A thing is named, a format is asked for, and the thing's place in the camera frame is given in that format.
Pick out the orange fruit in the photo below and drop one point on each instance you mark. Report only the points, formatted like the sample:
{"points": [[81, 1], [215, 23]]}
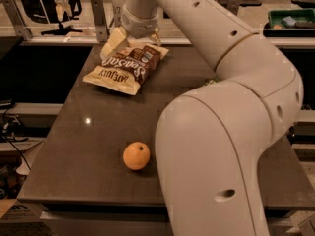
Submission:
{"points": [[136, 156]]}

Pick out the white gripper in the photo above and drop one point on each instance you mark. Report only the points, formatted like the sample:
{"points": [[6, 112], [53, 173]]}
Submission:
{"points": [[142, 28]]}

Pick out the left metal bracket post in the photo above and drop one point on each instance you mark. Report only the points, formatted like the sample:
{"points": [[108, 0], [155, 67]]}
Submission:
{"points": [[19, 26]]}

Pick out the green plastic bin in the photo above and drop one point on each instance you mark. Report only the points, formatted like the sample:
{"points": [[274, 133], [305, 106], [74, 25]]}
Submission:
{"points": [[290, 23]]}

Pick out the green Kettle chip bag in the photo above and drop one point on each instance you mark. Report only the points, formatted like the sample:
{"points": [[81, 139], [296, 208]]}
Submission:
{"points": [[211, 81]]}

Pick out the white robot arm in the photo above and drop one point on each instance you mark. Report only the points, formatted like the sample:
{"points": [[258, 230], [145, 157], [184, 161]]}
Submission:
{"points": [[209, 140]]}

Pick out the right metal bracket post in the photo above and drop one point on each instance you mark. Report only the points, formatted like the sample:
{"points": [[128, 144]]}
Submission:
{"points": [[233, 6]]}

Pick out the metal bracket post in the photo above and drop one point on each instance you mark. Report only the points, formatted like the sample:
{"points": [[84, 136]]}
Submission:
{"points": [[233, 6], [19, 26], [100, 22]]}

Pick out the middle metal bracket post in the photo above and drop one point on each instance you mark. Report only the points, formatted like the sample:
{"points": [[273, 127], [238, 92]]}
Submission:
{"points": [[100, 22]]}

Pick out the brown Sea Salt chip bag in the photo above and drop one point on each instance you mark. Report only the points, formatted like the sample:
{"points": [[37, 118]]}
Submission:
{"points": [[126, 70]]}

